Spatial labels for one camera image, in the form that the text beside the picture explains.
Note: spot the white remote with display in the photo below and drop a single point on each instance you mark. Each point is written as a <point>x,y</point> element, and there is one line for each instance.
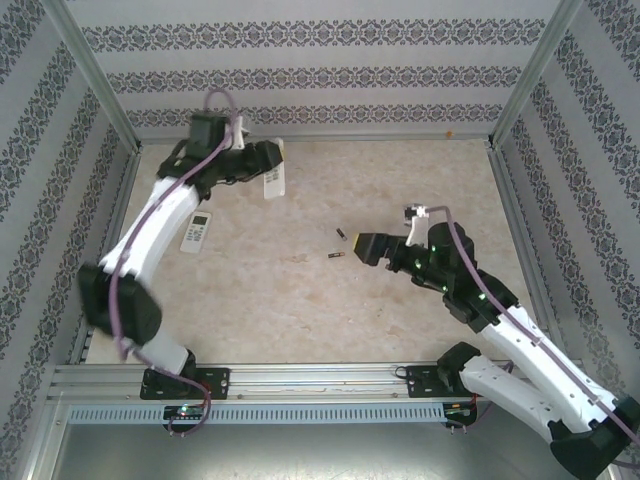
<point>196,232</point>

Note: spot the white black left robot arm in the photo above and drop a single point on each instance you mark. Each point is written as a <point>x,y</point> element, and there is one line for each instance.
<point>155,225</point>

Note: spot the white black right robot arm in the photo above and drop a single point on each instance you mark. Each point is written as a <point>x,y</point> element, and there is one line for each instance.
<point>520,340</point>

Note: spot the black gold AAA battery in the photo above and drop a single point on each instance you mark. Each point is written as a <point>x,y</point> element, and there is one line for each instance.
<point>336,256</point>
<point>341,234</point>

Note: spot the small circuit board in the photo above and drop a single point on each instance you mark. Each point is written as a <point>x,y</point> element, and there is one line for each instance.
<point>185,412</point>
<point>457,410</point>

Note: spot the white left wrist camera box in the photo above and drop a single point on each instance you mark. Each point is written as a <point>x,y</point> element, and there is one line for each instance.
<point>240,135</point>

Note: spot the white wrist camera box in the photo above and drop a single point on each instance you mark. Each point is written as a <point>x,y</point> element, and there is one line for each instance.
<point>416,212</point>
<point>240,135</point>

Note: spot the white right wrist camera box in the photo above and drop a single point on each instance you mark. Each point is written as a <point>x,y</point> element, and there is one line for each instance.
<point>416,212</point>

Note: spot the aluminium table edge rail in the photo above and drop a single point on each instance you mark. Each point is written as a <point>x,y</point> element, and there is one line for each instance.
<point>525,225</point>
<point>117,210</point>

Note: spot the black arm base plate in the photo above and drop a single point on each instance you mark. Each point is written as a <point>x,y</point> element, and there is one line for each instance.
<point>220,382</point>
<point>422,382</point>

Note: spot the aluminium mounting rail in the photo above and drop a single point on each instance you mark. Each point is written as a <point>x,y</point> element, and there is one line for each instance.
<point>310,380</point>

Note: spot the aluminium frame post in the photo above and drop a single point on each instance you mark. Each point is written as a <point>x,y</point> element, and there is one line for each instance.
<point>537,75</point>
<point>95,75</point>

